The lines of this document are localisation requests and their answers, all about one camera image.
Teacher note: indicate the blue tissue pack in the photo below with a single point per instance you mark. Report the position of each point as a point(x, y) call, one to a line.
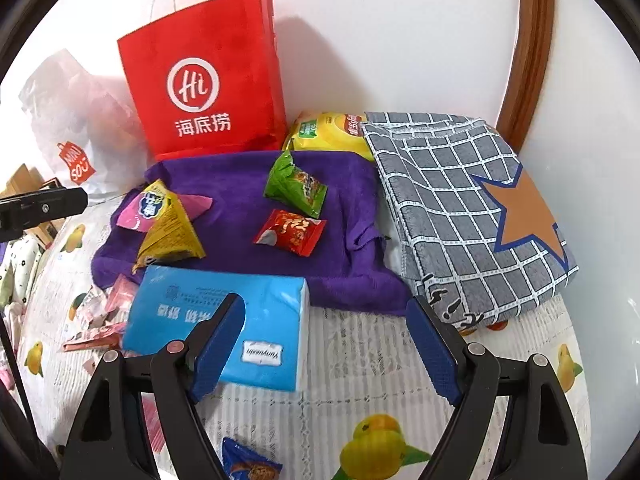
point(165, 310)

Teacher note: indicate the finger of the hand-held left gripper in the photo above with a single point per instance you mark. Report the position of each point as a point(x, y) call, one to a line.
point(45, 207)

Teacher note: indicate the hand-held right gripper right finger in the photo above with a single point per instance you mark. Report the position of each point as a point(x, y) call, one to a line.
point(435, 350)

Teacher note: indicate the red paper bag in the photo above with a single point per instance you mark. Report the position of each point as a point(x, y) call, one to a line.
point(200, 50)

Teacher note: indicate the white plastic shopping bag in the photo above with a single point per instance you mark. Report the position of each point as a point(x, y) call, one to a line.
point(75, 110)

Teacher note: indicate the red snack packet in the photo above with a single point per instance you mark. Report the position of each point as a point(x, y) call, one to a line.
point(290, 230)

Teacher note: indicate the grey checked star cloth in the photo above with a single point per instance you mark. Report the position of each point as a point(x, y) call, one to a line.
point(440, 200)

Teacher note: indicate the yellow chip bag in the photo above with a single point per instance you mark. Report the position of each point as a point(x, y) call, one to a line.
point(330, 132)

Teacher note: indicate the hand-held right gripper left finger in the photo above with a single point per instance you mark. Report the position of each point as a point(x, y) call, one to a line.
point(220, 350)

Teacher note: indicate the yellow triangular snack packet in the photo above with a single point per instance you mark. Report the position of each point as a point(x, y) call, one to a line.
point(170, 240)

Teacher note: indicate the small pink snack packet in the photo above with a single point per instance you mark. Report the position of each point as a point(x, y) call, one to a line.
point(122, 295)
point(95, 337)

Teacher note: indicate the pink triangular snack packet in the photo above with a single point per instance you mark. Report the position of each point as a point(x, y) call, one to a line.
point(195, 204)

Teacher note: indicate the green snack packet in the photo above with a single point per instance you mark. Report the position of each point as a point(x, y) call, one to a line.
point(295, 187)

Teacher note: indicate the fruit print tablecloth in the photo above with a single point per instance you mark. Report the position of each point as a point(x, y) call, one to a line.
point(360, 350)

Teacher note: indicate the blue snack packet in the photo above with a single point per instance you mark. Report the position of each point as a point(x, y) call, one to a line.
point(245, 465)

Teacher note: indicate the purple towel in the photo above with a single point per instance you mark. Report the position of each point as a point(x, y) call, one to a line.
point(240, 265)

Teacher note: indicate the brown wooden door frame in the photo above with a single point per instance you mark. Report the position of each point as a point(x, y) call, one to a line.
point(530, 60)

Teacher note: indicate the white printed cloth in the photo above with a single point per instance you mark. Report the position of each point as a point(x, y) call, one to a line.
point(20, 265)

